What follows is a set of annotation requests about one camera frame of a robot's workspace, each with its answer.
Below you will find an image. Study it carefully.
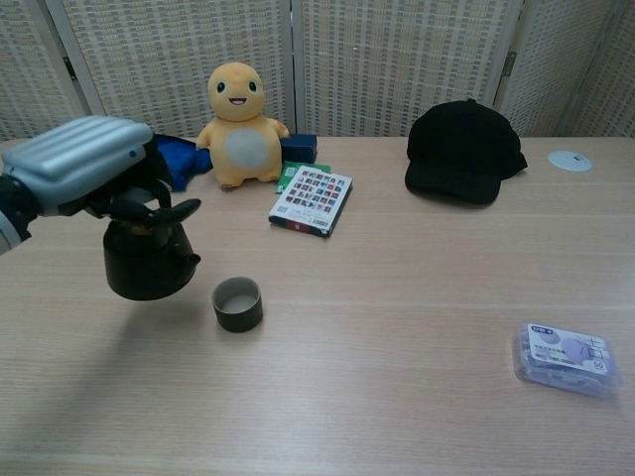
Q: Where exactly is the yellow plush dinosaur toy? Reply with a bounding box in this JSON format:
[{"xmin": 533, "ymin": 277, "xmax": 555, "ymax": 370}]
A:
[{"xmin": 195, "ymin": 60, "xmax": 291, "ymax": 190}]

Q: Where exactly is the dark blue rectangular box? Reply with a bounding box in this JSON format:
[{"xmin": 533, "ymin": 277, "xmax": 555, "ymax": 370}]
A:
[{"xmin": 280, "ymin": 132, "xmax": 318, "ymax": 164}]

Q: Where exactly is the black teapot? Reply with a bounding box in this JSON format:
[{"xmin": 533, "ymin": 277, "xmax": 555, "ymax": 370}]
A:
[{"xmin": 102, "ymin": 190, "xmax": 202, "ymax": 301}]

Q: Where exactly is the white box with picture grid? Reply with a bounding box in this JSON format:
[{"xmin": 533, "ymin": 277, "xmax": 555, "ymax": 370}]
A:
[{"xmin": 268, "ymin": 166, "xmax": 355, "ymax": 240}]

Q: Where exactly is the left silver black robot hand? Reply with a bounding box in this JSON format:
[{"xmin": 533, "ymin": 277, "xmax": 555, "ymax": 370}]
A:
[{"xmin": 1, "ymin": 115, "xmax": 202, "ymax": 224}]

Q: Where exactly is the blue folded cloth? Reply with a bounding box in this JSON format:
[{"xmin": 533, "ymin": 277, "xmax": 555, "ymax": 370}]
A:
[{"xmin": 151, "ymin": 134, "xmax": 213, "ymax": 193}]

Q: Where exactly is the green foil packet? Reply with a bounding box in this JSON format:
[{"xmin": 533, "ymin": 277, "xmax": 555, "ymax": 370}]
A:
[{"xmin": 275, "ymin": 161, "xmax": 332, "ymax": 195}]

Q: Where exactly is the dark small cup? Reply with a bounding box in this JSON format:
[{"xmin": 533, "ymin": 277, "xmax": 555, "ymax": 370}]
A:
[{"xmin": 211, "ymin": 277, "xmax": 263, "ymax": 334}]

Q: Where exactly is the clear purple floss pick box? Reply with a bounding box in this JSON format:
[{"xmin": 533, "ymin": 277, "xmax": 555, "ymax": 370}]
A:
[{"xmin": 511, "ymin": 320, "xmax": 623, "ymax": 400}]

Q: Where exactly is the white round disc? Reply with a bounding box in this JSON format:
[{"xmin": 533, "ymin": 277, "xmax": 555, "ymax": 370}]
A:
[{"xmin": 547, "ymin": 149, "xmax": 593, "ymax": 173}]

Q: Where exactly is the woven folding screen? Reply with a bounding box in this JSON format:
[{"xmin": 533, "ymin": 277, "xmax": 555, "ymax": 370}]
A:
[{"xmin": 0, "ymin": 0, "xmax": 635, "ymax": 143}]

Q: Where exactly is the black baseball cap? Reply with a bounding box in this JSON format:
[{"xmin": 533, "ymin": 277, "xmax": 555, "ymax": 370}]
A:
[{"xmin": 404, "ymin": 98, "xmax": 529, "ymax": 205}]

